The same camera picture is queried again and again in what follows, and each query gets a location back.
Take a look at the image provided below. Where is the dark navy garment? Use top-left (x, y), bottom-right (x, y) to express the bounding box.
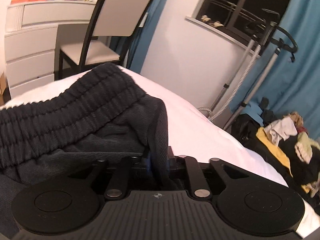
top-left (1, 63), bottom-right (168, 237)

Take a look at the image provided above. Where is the pile of mixed clothes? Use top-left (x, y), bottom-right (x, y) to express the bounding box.
top-left (231, 98), bottom-right (319, 199)

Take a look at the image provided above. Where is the white bed sheet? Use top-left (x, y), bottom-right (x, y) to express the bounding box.
top-left (0, 64), bottom-right (320, 238)

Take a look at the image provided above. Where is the teal curtain right of window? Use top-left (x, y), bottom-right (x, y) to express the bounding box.
top-left (228, 0), bottom-right (320, 140)

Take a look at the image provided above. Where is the teal curtain of window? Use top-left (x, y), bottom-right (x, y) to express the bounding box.
top-left (110, 0), bottom-right (167, 73)
top-left (228, 0), bottom-right (320, 140)

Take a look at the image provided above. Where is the garment steamer stand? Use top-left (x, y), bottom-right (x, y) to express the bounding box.
top-left (198, 8), bottom-right (298, 131)

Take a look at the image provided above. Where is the dark window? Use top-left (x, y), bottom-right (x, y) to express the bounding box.
top-left (194, 0), bottom-right (290, 45)

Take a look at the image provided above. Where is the teal curtain left of window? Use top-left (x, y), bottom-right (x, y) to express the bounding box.
top-left (110, 0), bottom-right (167, 73)

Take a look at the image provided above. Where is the beige chair with black frame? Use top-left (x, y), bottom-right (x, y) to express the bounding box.
top-left (57, 0), bottom-right (153, 80)

